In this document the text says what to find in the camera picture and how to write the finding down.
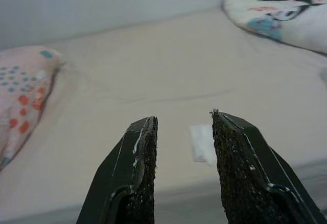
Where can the beige bed sheet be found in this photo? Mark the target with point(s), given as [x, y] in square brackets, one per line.
[166, 68]

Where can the white quilt with cartoon print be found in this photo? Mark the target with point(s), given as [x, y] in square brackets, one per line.
[293, 17]

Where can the pink pillow with coloured dots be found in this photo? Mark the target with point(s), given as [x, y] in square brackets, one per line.
[23, 94]

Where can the grey bed base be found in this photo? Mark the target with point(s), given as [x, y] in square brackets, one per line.
[184, 208]

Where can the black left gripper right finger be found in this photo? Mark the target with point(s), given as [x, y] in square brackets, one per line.
[245, 178]

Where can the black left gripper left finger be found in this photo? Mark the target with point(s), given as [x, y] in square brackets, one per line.
[127, 178]

